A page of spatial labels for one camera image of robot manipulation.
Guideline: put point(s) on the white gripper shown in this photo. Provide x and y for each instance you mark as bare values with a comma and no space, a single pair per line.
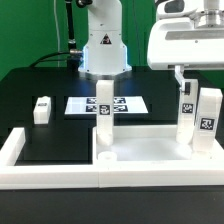
187,34

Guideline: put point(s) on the white desk tabletop tray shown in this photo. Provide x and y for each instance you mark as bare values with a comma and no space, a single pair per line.
152,148

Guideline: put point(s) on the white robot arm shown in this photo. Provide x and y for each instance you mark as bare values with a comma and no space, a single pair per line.
104,53

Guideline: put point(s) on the fiducial marker base plate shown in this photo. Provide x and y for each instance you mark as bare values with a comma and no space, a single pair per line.
122,105

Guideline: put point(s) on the black camera stand pole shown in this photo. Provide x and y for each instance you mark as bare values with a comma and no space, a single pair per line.
71,63

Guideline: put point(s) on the white U-shaped boundary frame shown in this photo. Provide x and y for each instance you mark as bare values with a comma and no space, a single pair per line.
13,176

